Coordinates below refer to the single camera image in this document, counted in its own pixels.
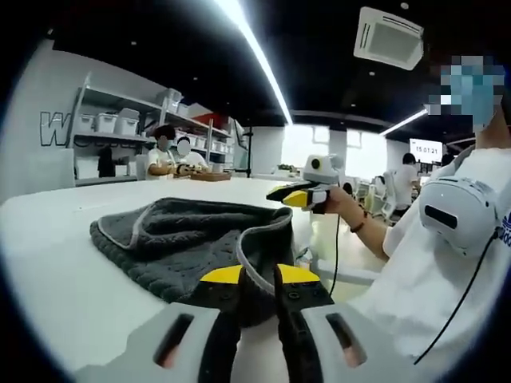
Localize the group of white storage bins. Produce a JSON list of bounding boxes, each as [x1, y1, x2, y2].
[[77, 87, 235, 160]]

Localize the white chest device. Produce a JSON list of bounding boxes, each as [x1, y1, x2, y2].
[[418, 175, 498, 259]]

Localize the grey quilted towel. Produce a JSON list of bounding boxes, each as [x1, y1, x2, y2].
[[89, 196, 299, 330]]

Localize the brown beaded bracelet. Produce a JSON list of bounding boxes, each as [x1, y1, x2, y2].
[[350, 209, 367, 233]]

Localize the black tripod stand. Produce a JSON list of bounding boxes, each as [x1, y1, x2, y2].
[[235, 127, 256, 179]]

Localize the black device cable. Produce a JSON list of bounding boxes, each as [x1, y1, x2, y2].
[[413, 227, 500, 366]]

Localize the ceiling light strip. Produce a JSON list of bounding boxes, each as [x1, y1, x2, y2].
[[213, 0, 295, 124], [385, 107, 430, 135]]

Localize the grey shelf unit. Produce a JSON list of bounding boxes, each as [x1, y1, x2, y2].
[[71, 71, 236, 187]]

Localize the operator in white shirt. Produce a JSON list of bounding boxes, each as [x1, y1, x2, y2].
[[351, 147, 511, 383]]

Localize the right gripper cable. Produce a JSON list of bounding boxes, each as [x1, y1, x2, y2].
[[327, 213, 343, 296]]

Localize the wooden tray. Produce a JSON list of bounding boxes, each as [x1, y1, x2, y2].
[[189, 171, 232, 183]]

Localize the white office chair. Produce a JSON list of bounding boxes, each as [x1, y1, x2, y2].
[[377, 169, 402, 220]]

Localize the wall display screen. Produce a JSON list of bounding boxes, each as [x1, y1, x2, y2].
[[409, 137, 444, 164]]

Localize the ceiling air vent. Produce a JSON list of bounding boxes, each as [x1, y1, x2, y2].
[[353, 6, 425, 72]]

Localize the person's right hand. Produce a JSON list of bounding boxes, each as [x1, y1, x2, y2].
[[325, 185, 360, 219]]

